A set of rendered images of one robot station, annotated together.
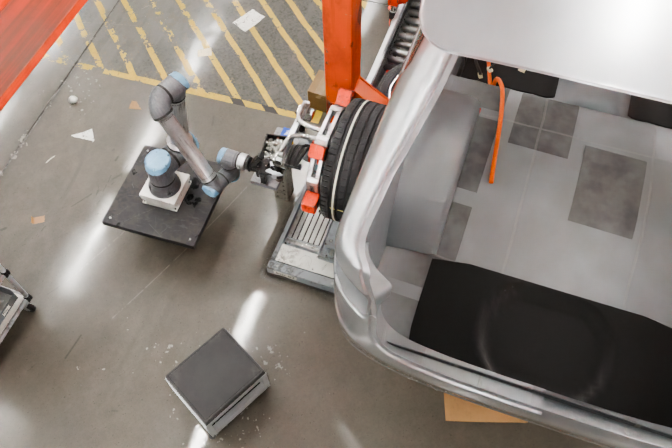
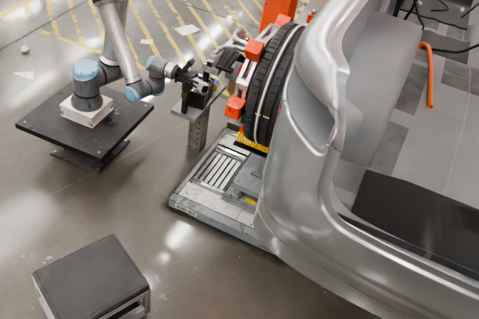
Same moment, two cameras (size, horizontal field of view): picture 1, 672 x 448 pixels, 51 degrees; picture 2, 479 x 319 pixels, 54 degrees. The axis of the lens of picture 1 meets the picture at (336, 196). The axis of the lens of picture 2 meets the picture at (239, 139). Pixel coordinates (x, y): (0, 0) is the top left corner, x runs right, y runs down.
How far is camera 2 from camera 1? 1.67 m
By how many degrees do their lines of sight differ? 17
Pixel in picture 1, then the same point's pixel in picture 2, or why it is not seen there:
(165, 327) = (50, 238)
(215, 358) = (96, 262)
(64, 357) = not seen: outside the picture
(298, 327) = (190, 261)
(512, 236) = (453, 161)
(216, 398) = (85, 305)
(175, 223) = (88, 137)
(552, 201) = not seen: outside the picture
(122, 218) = (36, 124)
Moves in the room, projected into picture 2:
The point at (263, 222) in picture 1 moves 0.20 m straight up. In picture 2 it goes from (172, 164) to (173, 142)
